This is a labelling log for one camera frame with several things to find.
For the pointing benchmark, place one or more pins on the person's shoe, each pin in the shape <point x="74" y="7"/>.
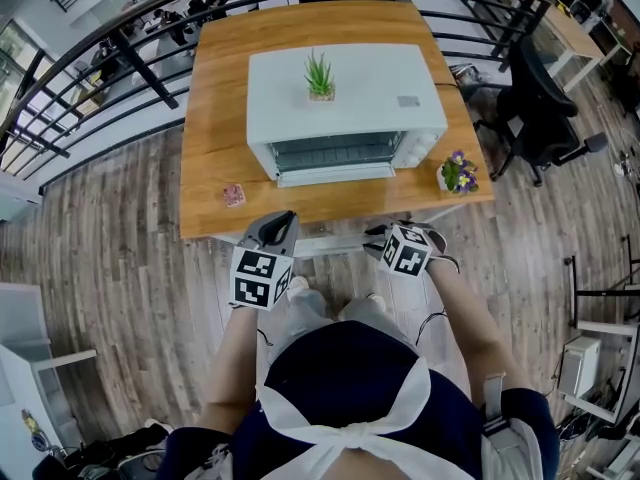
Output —
<point x="298" y="285"/>
<point x="376" y="300"/>

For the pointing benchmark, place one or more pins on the person's right forearm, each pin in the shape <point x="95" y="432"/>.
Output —
<point x="470" y="318"/>

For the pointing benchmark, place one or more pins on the white tied cloth bow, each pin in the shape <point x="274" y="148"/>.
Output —
<point x="350" y="430"/>

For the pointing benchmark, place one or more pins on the black metal stand frame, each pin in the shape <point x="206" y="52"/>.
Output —
<point x="605" y="293"/>

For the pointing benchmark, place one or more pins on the wooden table with white legs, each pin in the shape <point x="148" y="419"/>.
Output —
<point x="220" y="118"/>

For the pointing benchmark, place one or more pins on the person's left shoe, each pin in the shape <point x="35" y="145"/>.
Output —
<point x="298" y="285"/>

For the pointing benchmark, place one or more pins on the person's navy top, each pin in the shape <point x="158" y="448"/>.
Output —
<point x="350" y="363"/>

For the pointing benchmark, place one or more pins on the person's left forearm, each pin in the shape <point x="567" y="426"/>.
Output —
<point x="232" y="368"/>

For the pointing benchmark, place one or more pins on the black bag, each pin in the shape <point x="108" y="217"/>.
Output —
<point x="110" y="453"/>

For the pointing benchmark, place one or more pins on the person's right shoe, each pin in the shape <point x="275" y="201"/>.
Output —
<point x="376" y="300"/>

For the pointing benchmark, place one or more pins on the light wooden desk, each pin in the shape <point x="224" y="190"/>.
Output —
<point x="570" y="33"/>

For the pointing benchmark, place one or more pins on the purple flower plant white pot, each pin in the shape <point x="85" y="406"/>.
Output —
<point x="460" y="173"/>

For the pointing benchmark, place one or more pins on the black metal railing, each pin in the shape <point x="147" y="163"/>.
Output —
<point x="145" y="73"/>

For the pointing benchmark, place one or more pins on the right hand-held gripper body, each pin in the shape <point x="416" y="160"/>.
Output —
<point x="407" y="253"/>

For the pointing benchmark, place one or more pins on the person's grey trousers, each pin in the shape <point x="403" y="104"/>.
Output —
<point x="310" y="313"/>

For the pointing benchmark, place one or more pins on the white oven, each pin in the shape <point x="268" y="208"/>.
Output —
<point x="375" y="78"/>

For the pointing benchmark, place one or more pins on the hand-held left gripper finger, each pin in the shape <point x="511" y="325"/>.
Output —
<point x="255" y="233"/>
<point x="291" y="238"/>

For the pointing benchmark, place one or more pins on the green spiky plant white pot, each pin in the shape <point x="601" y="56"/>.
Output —
<point x="319" y="80"/>

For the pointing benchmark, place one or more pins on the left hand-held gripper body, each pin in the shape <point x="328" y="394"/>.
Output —
<point x="257" y="278"/>

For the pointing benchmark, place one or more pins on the white box cabinet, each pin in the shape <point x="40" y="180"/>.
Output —
<point x="579" y="368"/>

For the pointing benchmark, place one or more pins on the pink succulent small pot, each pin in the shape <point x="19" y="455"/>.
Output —
<point x="234" y="195"/>

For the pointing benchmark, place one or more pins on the black office chair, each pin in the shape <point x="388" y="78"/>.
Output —
<point x="535" y="113"/>

